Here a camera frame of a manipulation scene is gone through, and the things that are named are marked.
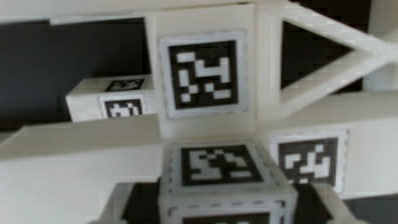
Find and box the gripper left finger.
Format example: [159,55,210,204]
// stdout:
[89,182,160,224]

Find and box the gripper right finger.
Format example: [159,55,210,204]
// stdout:
[294,184,368,224]

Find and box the white tagged cube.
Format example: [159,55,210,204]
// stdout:
[159,140,297,224]

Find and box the white chair back frame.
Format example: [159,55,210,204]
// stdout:
[0,0,398,224]

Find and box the white chair leg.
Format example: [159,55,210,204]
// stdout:
[66,75,159,122]

